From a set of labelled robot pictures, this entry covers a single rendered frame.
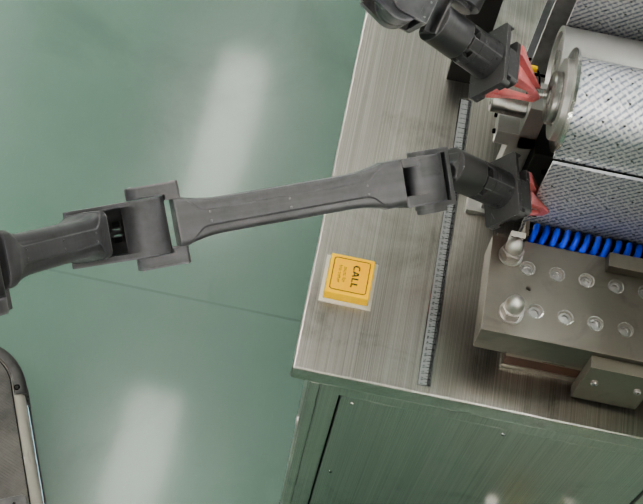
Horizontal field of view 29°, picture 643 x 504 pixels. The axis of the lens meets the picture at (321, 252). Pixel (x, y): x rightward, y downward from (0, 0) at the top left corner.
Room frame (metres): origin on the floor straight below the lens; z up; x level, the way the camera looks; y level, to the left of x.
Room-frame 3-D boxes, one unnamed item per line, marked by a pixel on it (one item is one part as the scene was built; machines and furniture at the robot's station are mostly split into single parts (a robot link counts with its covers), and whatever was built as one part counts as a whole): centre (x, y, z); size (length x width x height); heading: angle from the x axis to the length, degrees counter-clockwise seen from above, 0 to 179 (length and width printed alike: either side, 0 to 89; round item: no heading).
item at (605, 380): (0.82, -0.46, 0.96); 0.10 x 0.03 x 0.11; 90
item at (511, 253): (0.96, -0.28, 1.05); 0.04 x 0.04 x 0.04
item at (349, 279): (0.93, -0.05, 0.91); 0.07 x 0.07 x 0.02; 0
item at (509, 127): (1.12, -0.24, 1.05); 0.06 x 0.05 x 0.31; 90
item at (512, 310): (0.86, -0.29, 1.05); 0.04 x 0.04 x 0.04
